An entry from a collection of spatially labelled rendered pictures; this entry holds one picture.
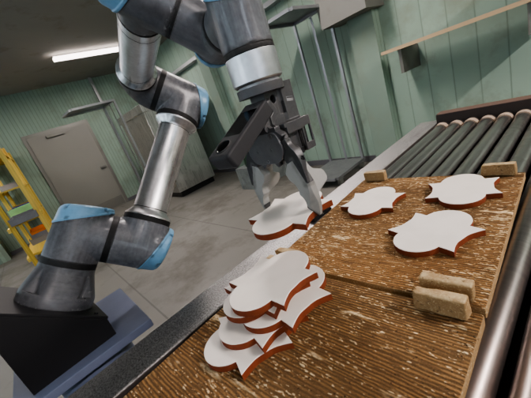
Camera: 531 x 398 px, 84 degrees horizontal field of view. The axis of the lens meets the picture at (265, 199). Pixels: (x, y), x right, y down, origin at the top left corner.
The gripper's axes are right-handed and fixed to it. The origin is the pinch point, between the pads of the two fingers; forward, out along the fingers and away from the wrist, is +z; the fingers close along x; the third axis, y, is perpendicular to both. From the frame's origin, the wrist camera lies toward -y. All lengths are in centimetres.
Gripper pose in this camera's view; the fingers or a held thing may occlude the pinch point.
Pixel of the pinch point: (288, 212)
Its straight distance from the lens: 48.3
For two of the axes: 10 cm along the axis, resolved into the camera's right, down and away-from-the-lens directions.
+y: 6.6, -4.2, 6.2
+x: -6.9, 0.0, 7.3
